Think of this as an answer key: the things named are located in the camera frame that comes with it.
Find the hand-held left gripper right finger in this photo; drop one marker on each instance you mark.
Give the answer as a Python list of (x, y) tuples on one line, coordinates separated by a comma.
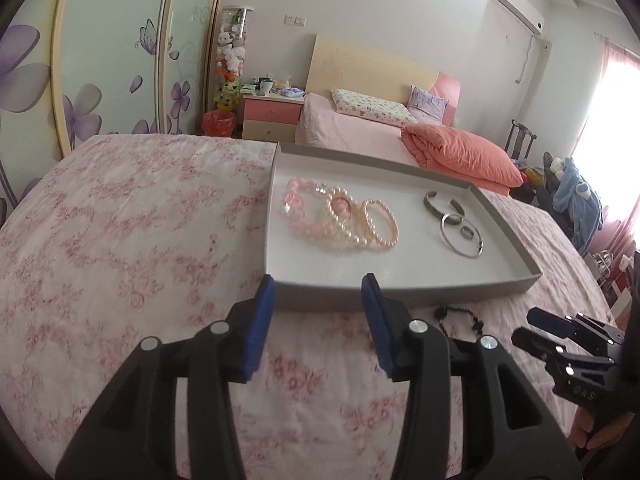
[(380, 330)]

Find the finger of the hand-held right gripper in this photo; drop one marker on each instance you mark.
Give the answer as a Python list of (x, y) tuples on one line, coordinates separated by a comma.
[(550, 321), (537, 342)]

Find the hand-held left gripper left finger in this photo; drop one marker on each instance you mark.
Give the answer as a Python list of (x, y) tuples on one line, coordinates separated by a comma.
[(257, 330)]

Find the grey cardboard box tray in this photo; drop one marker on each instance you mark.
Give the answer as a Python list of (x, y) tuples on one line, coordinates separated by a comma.
[(400, 265)]

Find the thin silver bangle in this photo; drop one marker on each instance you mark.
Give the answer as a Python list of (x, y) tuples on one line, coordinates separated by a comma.
[(460, 254)]

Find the wide silver cuff bangle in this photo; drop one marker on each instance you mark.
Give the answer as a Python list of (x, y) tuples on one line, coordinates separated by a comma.
[(431, 205)]

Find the person's right hand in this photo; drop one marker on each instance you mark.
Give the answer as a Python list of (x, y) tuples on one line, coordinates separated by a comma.
[(585, 430)]

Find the blue plush robe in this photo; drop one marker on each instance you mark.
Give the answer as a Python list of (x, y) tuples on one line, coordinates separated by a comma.
[(577, 195)]

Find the black office chair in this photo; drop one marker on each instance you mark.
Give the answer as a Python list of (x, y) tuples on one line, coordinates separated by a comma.
[(550, 180)]

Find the pink floral bedsheet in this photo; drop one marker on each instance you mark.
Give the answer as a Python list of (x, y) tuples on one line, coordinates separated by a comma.
[(125, 260)]

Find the dark wooden chair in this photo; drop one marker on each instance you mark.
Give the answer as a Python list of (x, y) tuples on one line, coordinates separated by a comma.
[(520, 137)]

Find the salmon duvet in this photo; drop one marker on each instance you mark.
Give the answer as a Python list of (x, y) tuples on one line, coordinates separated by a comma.
[(460, 155)]

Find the pink bed with headboard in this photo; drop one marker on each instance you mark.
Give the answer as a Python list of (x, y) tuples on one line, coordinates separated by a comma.
[(340, 125)]

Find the red trash bin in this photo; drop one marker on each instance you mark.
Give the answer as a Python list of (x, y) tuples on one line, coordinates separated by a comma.
[(218, 122)]

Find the pink nightstand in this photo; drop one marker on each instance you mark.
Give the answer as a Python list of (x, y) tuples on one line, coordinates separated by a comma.
[(267, 115)]

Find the floral pillow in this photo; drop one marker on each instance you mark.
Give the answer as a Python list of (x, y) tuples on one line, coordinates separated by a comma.
[(375, 107)]

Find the purple pillow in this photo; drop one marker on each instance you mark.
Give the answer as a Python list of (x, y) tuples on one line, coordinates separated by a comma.
[(427, 102)]

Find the blue cloth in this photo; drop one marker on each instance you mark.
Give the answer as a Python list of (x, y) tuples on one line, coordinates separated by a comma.
[(292, 92)]

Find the pink curtain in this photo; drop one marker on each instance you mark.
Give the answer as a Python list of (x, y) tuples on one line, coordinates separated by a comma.
[(617, 75)]

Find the air conditioner pipe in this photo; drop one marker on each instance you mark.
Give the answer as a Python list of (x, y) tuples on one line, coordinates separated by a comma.
[(527, 57)]

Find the plush toy display tube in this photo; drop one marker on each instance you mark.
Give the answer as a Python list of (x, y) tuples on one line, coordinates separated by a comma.
[(232, 50)]

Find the white air conditioner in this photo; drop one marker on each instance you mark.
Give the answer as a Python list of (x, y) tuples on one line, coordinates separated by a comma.
[(517, 5)]

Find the floral sliding door wardrobe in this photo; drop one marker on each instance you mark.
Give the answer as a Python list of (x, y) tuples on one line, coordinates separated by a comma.
[(110, 35)]

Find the white wall socket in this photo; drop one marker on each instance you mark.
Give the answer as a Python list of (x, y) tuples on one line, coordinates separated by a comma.
[(295, 20)]

